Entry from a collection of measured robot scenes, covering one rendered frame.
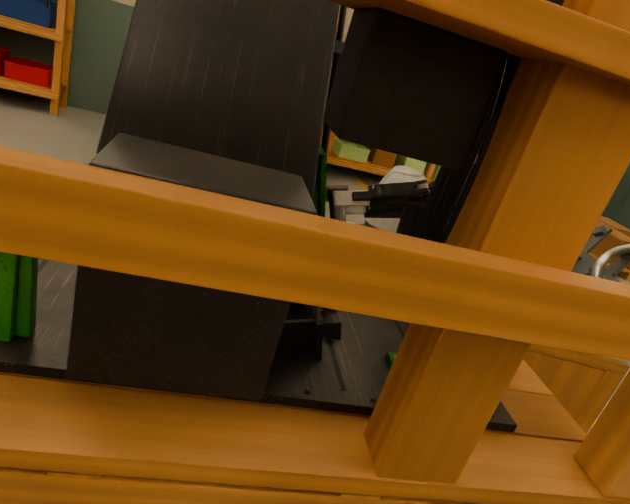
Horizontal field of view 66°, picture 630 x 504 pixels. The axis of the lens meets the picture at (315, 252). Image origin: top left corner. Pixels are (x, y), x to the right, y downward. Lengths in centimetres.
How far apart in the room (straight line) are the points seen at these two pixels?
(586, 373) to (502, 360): 116
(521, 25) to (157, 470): 69
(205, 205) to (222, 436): 42
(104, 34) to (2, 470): 590
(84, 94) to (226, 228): 612
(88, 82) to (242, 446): 599
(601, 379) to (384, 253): 147
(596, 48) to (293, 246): 36
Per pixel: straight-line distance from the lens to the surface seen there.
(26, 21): 603
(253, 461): 78
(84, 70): 654
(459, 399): 77
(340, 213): 91
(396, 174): 166
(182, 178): 67
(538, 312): 66
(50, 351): 89
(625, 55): 60
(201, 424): 81
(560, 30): 56
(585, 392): 195
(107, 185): 50
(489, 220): 63
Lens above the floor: 145
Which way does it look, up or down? 22 degrees down
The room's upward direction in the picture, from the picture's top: 17 degrees clockwise
